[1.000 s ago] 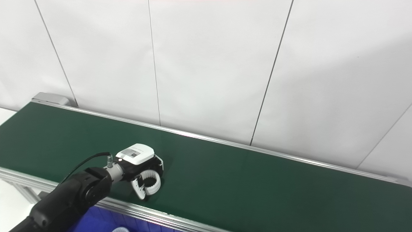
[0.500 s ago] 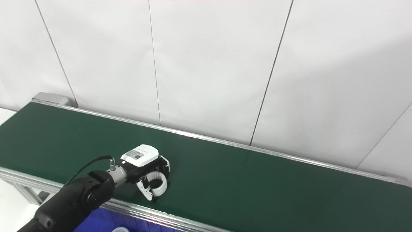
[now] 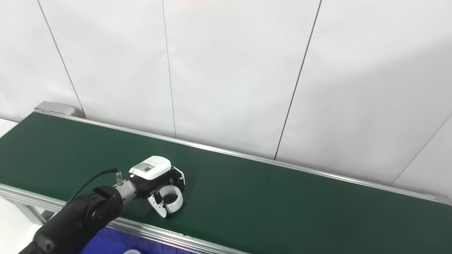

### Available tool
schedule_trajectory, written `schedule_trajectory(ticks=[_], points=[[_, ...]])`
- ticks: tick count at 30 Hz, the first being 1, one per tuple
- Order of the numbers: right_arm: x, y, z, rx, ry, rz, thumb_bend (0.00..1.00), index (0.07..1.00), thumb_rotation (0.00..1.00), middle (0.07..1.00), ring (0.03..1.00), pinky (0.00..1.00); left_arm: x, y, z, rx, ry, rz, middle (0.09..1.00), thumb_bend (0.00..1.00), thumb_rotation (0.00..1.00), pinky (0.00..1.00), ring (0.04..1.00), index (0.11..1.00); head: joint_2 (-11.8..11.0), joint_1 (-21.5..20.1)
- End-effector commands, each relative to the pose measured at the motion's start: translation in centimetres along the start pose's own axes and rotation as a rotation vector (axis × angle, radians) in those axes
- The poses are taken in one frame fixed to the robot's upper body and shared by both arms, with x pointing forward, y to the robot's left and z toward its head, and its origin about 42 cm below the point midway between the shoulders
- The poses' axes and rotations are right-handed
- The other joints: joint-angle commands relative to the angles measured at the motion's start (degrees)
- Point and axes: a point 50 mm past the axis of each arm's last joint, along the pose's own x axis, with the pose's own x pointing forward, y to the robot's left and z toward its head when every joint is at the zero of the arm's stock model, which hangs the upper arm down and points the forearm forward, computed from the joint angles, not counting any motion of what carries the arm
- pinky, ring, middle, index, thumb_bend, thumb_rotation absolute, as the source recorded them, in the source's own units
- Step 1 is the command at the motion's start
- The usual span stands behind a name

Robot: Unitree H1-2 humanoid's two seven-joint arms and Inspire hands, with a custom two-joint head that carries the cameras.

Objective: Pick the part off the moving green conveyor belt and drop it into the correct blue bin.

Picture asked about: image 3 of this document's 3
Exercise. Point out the green conveyor belt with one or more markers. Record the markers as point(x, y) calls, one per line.
point(282, 204)

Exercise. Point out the grey conveyor end housing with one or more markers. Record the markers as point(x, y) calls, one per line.
point(54, 107)

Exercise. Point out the blue bin with white rings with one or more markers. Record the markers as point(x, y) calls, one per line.
point(106, 243)

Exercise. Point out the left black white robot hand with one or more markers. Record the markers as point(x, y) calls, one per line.
point(152, 167)

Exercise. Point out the aluminium conveyor support leg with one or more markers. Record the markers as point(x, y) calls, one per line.
point(31, 211)

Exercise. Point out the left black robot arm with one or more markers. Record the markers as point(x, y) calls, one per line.
point(88, 211)

